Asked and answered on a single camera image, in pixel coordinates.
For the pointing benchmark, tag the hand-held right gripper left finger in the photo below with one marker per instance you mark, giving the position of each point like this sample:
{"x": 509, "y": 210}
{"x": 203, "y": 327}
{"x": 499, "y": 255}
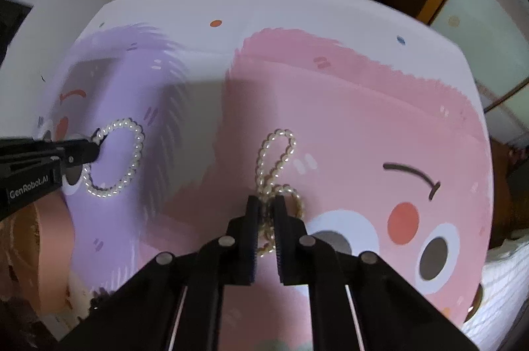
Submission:
{"x": 252, "y": 235}

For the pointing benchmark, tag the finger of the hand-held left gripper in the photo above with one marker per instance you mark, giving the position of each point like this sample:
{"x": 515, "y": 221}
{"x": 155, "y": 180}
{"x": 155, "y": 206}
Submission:
{"x": 78, "y": 153}

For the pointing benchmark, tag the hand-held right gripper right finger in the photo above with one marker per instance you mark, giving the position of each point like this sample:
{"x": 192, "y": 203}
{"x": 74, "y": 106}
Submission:
{"x": 283, "y": 235}

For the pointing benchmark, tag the cartoon printed table mat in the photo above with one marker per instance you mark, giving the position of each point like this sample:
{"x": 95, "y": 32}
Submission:
{"x": 289, "y": 107}

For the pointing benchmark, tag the white quilted blanket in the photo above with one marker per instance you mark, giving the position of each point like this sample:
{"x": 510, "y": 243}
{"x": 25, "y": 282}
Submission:
{"x": 502, "y": 285}

